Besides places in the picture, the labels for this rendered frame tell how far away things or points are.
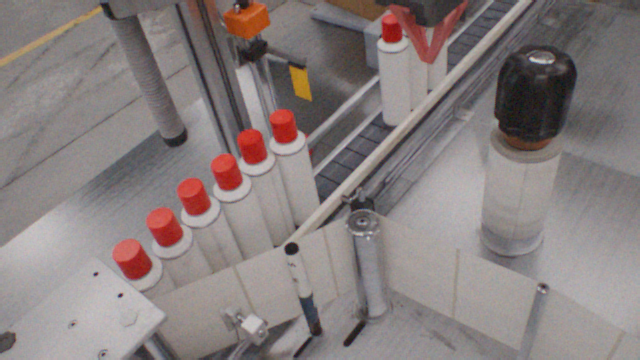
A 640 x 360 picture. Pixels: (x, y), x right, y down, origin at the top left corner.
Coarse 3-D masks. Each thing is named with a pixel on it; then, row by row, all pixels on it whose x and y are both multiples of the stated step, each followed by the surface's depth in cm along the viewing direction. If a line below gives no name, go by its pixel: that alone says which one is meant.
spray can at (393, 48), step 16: (384, 32) 84; (400, 32) 84; (384, 48) 86; (400, 48) 85; (384, 64) 88; (400, 64) 87; (384, 80) 90; (400, 80) 89; (384, 96) 93; (400, 96) 92; (384, 112) 96; (400, 112) 94
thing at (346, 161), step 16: (496, 0) 122; (512, 0) 121; (480, 16) 119; (496, 16) 117; (464, 32) 115; (480, 32) 114; (448, 48) 111; (464, 48) 111; (448, 64) 108; (432, 112) 100; (368, 128) 98; (384, 128) 97; (416, 128) 96; (352, 144) 95; (368, 144) 95; (400, 144) 93; (336, 160) 93; (352, 160) 92; (384, 160) 91; (320, 176) 91; (336, 176) 90; (368, 176) 89; (320, 192) 88; (352, 192) 87; (336, 208) 85
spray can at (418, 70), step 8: (416, 56) 90; (416, 64) 92; (424, 64) 93; (416, 72) 93; (424, 72) 94; (416, 80) 94; (424, 80) 95; (416, 88) 95; (424, 88) 96; (416, 96) 97; (424, 96) 97; (416, 104) 98
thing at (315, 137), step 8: (376, 80) 94; (368, 88) 92; (360, 96) 91; (344, 104) 90; (352, 104) 90; (336, 112) 89; (344, 112) 89; (328, 120) 88; (336, 120) 88; (320, 128) 87; (328, 128) 87; (312, 136) 86; (320, 136) 86; (312, 144) 86
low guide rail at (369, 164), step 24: (528, 0) 115; (504, 24) 109; (480, 48) 104; (456, 72) 100; (432, 96) 96; (408, 120) 92; (384, 144) 89; (360, 168) 86; (336, 192) 83; (312, 216) 80; (288, 240) 78
